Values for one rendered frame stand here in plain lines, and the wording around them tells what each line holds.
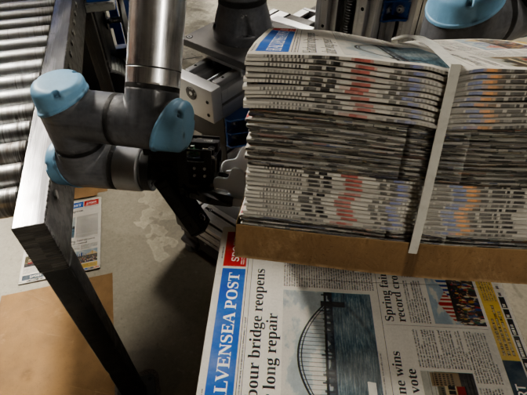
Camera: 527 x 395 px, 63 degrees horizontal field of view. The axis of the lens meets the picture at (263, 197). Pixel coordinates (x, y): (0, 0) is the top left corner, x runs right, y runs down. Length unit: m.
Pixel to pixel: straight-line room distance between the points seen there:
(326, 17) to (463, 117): 0.64
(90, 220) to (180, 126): 1.30
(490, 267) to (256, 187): 0.26
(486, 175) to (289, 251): 0.21
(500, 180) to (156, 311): 1.25
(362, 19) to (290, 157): 0.60
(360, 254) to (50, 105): 0.44
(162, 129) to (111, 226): 1.25
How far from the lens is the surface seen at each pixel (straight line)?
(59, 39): 1.27
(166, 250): 1.67
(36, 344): 1.61
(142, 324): 1.52
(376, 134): 0.42
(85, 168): 0.71
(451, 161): 0.45
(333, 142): 0.42
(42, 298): 1.69
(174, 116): 0.59
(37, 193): 0.80
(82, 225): 1.85
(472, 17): 0.81
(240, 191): 0.63
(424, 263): 0.49
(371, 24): 1.00
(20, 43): 1.31
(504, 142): 0.46
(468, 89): 0.43
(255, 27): 1.07
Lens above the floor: 1.30
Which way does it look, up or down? 46 degrees down
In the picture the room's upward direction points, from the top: straight up
